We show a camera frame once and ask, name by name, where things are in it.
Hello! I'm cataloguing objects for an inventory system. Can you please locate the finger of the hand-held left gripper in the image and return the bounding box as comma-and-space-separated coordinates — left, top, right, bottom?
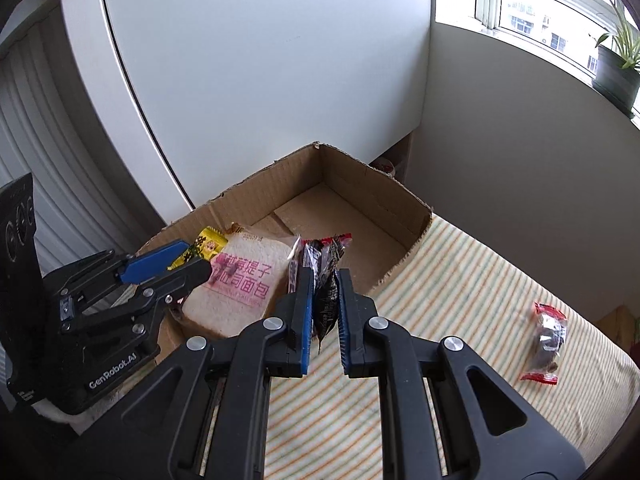
44, 239, 192, 287
59, 258, 214, 335

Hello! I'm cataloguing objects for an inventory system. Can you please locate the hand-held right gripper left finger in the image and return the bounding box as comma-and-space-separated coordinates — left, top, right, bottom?
107, 266, 316, 480

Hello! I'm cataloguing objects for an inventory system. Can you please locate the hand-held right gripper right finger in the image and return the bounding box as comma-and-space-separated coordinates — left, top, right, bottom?
335, 268, 587, 480

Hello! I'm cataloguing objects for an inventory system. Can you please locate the black snack packet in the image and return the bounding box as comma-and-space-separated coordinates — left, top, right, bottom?
300, 232, 354, 357

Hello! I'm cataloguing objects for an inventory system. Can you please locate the yellow snack packet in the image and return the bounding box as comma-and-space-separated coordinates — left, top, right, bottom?
167, 226, 229, 271

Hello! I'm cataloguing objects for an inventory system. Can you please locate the bread packet with pink print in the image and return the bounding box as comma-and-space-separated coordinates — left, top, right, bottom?
181, 222, 297, 339

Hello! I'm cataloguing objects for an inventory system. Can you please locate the cardboard box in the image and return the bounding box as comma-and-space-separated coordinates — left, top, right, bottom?
134, 142, 434, 357

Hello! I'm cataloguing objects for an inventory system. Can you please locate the striped tablecloth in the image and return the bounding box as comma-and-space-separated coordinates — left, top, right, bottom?
70, 212, 637, 480

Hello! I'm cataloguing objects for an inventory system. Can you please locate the white ribbed blind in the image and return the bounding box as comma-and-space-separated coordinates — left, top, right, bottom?
0, 22, 168, 273

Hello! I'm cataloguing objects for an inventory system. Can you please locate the small red object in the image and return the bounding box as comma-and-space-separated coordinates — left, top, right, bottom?
369, 157, 402, 177

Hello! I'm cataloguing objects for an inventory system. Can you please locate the clear packet with red ends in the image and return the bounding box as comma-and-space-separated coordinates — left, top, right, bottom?
518, 301, 569, 387

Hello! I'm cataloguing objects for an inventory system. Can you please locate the brown box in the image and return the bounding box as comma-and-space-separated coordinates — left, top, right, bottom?
594, 304, 640, 362

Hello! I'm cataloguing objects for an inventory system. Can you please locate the potted green plant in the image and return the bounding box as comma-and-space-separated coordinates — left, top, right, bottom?
589, 0, 640, 121

